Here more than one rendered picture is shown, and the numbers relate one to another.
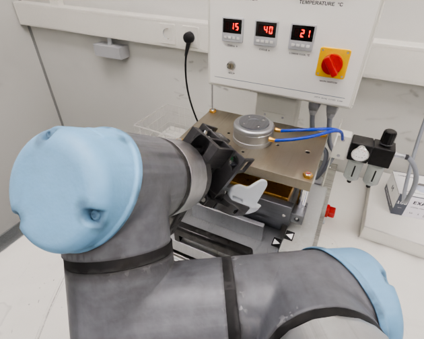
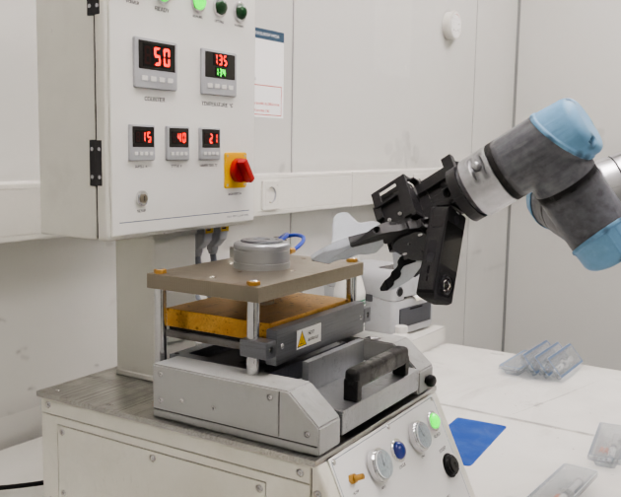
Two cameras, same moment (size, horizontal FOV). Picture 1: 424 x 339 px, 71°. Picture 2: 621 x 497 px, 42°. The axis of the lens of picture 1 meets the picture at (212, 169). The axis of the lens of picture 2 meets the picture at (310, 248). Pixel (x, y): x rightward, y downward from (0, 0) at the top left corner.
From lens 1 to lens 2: 1.09 m
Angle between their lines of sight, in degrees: 81
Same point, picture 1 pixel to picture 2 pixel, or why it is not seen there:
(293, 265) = not seen: hidden behind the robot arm
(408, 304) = not seen: hidden behind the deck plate
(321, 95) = (232, 213)
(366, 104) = (104, 279)
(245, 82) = (160, 220)
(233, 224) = (344, 362)
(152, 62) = not seen: outside the picture
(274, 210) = (355, 316)
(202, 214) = (317, 376)
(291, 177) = (353, 264)
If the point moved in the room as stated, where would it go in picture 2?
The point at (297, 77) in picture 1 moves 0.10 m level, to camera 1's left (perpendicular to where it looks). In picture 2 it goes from (210, 195) to (194, 199)
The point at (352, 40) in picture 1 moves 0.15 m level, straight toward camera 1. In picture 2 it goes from (243, 141) to (327, 143)
